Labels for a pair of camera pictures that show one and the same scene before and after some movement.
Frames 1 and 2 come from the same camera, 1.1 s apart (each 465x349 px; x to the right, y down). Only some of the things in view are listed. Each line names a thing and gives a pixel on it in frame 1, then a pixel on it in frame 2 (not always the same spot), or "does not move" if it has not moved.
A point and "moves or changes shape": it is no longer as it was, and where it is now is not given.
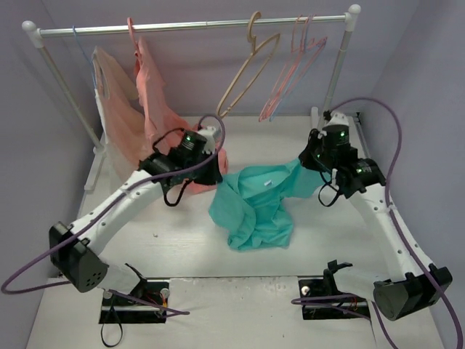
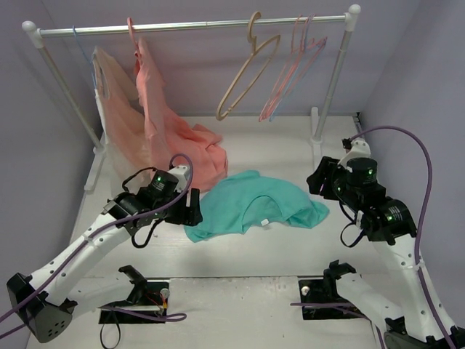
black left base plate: [148, 306] does not move
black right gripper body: [309, 157] to [319, 178]
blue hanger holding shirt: [75, 32] does not move
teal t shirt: [253, 202] moves or changes shape
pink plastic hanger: [301, 56] does not move
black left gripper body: [211, 171] to [192, 208]
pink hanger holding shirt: [134, 35] does not move
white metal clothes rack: [38, 35] does not move
